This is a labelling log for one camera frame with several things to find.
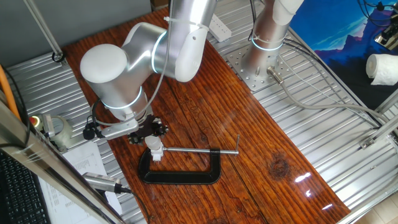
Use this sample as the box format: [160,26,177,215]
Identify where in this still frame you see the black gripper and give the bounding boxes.
[127,114,169,146]

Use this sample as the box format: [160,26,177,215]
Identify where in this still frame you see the white LED light bulb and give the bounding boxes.
[144,135,164,151]

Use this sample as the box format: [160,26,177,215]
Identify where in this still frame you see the white lamp socket adapter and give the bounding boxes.
[150,146,165,162]

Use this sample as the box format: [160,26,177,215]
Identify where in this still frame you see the black C-clamp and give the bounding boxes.
[137,134,241,185]

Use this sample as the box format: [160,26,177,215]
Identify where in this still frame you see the printed paper sheets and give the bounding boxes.
[37,141,124,224]

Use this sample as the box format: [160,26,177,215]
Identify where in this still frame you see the brown wooden board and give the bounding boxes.
[62,7,351,224]

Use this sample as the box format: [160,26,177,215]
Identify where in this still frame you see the red emergency stop button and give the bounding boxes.
[29,114,44,129]

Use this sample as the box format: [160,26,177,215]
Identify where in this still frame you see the white power strip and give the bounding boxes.
[208,12,233,43]

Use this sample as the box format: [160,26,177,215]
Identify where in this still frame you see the black keyboard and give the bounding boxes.
[0,149,52,224]

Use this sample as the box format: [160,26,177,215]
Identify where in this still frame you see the orange tube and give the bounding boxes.
[0,64,21,121]

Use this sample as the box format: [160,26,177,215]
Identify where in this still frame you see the blue landscape poster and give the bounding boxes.
[289,0,398,110]

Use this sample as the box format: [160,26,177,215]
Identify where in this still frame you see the white toilet paper roll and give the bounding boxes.
[365,53,398,86]

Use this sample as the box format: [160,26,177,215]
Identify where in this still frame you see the shiny metal device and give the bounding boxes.
[374,21,398,51]

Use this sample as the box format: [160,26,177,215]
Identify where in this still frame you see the black depth camera cable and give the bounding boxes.
[119,185,150,224]

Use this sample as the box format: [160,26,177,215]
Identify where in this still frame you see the silver ribbed depth camera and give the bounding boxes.
[81,172,123,194]

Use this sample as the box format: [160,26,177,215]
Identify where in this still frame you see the silver metal bracket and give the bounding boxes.
[42,113,54,139]

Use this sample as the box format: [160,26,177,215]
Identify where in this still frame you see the shiny metal frame bar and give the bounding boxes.
[0,102,125,224]

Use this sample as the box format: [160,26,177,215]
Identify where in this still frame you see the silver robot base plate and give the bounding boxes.
[226,46,295,92]

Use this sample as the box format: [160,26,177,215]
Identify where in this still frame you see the black desk cable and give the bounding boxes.
[0,67,31,149]

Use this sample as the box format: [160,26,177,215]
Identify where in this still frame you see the black cable loop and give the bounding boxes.
[51,50,67,63]

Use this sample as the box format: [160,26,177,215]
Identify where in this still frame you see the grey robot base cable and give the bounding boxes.
[266,65,398,131]

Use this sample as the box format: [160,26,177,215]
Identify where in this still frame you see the aluminium profile post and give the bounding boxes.
[23,0,68,65]

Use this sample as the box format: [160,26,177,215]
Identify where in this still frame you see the aluminium frame profile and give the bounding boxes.
[359,90,398,150]

